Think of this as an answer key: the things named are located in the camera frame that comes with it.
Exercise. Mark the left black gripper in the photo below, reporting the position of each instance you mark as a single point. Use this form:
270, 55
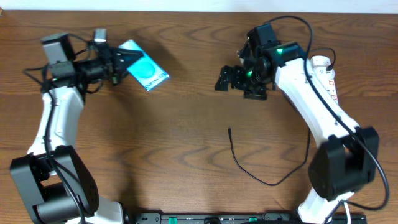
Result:
115, 64

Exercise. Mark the blue screen Galaxy smartphone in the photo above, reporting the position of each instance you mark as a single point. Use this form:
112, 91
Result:
146, 71

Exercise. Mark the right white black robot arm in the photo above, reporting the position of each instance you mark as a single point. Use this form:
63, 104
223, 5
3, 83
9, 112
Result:
346, 157

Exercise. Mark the white power strip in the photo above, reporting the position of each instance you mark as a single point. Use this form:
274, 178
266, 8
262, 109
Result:
327, 89

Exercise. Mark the white USB charger plug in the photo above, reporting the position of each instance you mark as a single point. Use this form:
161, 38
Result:
322, 67

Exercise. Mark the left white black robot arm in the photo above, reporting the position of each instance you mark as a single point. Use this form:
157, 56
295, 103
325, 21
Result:
52, 180

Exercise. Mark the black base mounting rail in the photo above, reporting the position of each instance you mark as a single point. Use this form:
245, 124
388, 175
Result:
236, 218

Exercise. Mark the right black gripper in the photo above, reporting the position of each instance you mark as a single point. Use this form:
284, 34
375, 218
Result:
237, 71

